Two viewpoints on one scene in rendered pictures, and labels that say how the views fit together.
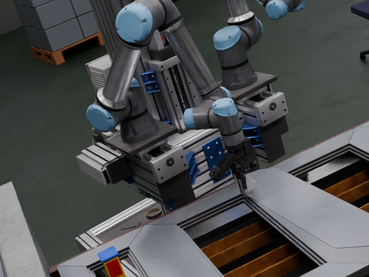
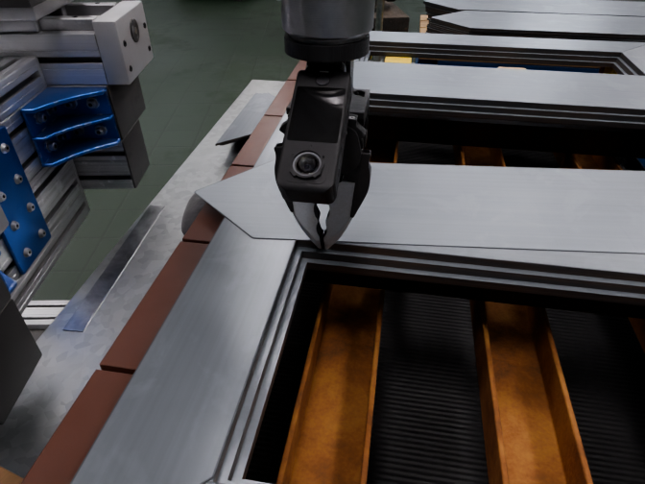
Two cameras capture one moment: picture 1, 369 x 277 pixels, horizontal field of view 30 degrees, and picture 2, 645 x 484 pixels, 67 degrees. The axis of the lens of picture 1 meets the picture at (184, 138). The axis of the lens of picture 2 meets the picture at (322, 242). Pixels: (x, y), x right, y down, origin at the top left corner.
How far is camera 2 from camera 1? 2.15 m
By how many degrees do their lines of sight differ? 58
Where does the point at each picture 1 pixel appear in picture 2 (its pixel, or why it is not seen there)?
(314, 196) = (493, 181)
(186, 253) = not seen: outside the picture
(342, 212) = (619, 187)
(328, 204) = (558, 185)
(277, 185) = not seen: hidden behind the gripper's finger
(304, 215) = (572, 224)
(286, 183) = (373, 181)
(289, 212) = (523, 232)
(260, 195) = (364, 228)
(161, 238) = not seen: outside the picture
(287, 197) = (441, 205)
